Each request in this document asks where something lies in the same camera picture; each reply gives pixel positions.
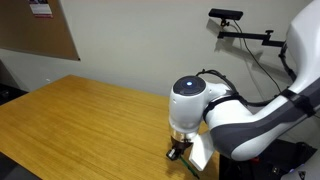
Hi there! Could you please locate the black camera on mount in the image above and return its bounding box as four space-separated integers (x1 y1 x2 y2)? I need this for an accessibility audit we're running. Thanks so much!
209 8 243 20

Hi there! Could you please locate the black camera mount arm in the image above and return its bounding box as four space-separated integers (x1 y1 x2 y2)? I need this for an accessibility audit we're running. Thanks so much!
218 30 285 47

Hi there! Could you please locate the green pen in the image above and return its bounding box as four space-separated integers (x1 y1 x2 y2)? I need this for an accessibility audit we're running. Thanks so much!
179 156 200 180

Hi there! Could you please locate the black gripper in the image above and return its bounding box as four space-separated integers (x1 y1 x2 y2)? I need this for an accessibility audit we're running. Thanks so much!
166 131 197 161

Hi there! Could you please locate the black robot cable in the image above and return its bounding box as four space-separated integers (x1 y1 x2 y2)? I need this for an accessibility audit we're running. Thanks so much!
195 19 320 108

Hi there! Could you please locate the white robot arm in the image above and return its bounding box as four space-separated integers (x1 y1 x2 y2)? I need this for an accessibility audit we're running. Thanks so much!
167 0 320 161

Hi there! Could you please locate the cork notice board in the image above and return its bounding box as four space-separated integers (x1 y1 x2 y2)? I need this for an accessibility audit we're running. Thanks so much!
0 0 80 61

